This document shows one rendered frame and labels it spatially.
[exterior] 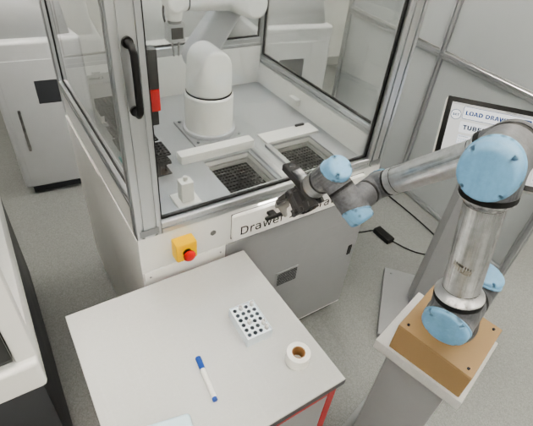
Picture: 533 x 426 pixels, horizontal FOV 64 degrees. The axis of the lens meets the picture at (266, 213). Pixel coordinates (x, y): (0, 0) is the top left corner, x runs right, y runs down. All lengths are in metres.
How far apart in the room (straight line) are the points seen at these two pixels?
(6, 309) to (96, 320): 0.40
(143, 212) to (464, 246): 0.85
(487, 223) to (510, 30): 1.92
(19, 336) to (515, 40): 2.58
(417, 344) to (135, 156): 0.93
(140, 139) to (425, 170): 0.72
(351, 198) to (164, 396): 0.72
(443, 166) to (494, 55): 1.79
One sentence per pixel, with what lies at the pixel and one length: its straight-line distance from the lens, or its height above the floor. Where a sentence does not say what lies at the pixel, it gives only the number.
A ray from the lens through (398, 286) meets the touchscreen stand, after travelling 2.62.
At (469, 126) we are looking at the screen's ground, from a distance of 1.92.
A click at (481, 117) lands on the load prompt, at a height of 1.15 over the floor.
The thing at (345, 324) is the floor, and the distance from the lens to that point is 2.39.
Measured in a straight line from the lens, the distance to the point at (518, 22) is 2.78.
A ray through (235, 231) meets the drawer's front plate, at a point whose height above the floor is 0.87.
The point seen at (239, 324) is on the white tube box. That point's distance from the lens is 1.32.
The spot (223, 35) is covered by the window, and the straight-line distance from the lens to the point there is 1.17.
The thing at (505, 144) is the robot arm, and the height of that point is 1.50.
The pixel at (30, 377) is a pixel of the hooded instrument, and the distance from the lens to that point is 1.24.
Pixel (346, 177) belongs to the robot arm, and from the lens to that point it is 1.13.
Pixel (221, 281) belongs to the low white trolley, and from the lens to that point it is 1.47.
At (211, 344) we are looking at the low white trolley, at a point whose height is 0.76.
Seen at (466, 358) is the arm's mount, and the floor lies 0.86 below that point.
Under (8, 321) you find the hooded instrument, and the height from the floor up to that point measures 1.05.
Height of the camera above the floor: 1.86
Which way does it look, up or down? 39 degrees down
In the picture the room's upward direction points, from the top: 6 degrees clockwise
